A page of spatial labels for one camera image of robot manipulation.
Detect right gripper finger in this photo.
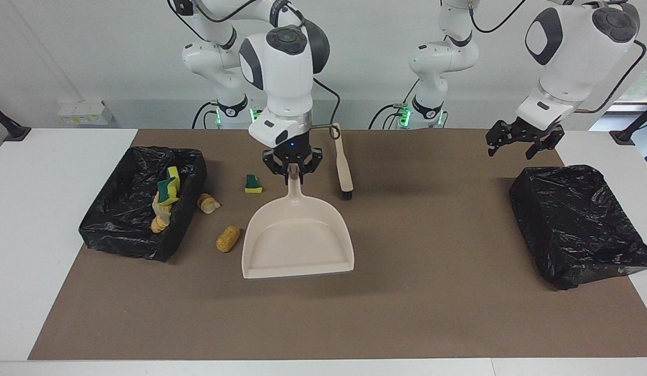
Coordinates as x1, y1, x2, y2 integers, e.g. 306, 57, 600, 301
298, 147, 324, 186
262, 148, 292, 182

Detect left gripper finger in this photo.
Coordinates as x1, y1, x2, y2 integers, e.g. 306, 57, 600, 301
486, 120, 524, 158
525, 131, 566, 161

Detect beige brush black bristles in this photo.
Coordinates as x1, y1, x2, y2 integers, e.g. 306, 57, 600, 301
332, 123, 354, 201

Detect beige plastic dustpan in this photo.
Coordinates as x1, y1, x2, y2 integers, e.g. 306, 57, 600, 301
241, 163, 355, 280

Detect yellow notched sponge piece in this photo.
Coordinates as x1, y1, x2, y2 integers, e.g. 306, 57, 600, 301
155, 178, 181, 206

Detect black bag-lined bin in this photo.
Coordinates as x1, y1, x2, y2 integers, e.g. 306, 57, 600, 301
509, 164, 647, 291
78, 146, 208, 263

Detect black table clamp stand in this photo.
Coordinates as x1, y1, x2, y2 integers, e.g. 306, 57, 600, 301
0, 99, 32, 143
609, 101, 647, 146

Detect brown toy bread roll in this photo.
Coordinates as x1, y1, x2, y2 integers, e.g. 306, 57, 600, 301
215, 225, 241, 253

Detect brown table mat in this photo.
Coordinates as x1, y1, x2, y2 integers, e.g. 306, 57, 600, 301
28, 128, 647, 361

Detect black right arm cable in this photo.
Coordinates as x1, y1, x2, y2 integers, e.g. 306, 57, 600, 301
167, 0, 341, 140

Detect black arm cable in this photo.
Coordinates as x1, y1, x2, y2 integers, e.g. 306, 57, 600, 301
469, 0, 646, 113
167, 0, 341, 140

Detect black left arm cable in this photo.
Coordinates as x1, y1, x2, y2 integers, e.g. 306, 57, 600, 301
469, 0, 646, 113

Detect black left base cable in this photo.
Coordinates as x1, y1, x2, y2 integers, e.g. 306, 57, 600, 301
368, 79, 419, 130

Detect black base cable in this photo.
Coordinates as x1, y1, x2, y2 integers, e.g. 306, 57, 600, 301
191, 100, 220, 130
368, 79, 419, 130

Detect black right base cable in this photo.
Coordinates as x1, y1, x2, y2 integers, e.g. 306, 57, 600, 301
191, 100, 220, 130

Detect white wall socket box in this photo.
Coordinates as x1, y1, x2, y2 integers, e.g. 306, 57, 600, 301
57, 100, 115, 126

